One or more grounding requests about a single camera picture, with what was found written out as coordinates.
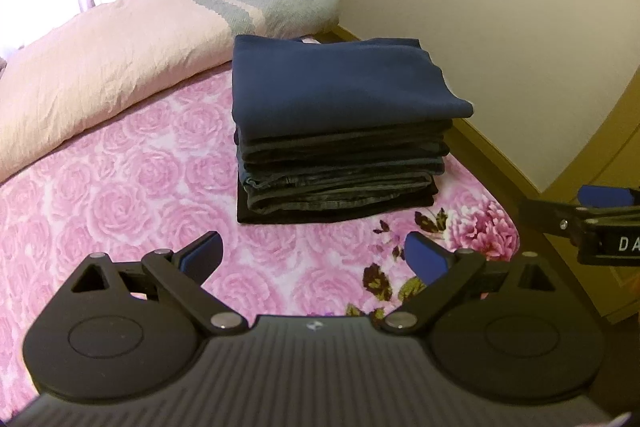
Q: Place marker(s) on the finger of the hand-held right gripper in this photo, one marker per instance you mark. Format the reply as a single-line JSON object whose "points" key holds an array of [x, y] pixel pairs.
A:
{"points": [[605, 197], [547, 216]]}

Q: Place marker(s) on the pink and grey duvet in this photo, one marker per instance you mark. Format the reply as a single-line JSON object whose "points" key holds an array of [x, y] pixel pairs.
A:
{"points": [[125, 52]]}

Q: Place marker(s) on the dark grey folded jeans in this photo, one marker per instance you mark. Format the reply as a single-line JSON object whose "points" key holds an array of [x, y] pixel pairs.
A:
{"points": [[325, 198]]}

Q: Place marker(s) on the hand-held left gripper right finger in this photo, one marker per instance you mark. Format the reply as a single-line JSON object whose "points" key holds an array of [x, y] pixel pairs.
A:
{"points": [[425, 257]]}

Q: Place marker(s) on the dark charcoal folded garment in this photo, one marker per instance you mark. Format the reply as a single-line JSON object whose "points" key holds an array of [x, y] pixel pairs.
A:
{"points": [[350, 143], [350, 167]]}

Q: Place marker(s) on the pink floral bed sheet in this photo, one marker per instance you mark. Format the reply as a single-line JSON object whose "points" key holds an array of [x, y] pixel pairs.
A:
{"points": [[125, 187]]}

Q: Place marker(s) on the navy blue garment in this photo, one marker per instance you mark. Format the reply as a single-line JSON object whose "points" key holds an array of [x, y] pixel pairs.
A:
{"points": [[340, 92]]}

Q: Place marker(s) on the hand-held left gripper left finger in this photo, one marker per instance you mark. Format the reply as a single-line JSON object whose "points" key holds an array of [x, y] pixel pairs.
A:
{"points": [[202, 252]]}

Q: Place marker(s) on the black garment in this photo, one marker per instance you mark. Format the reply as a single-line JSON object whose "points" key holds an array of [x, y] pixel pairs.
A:
{"points": [[280, 217]]}

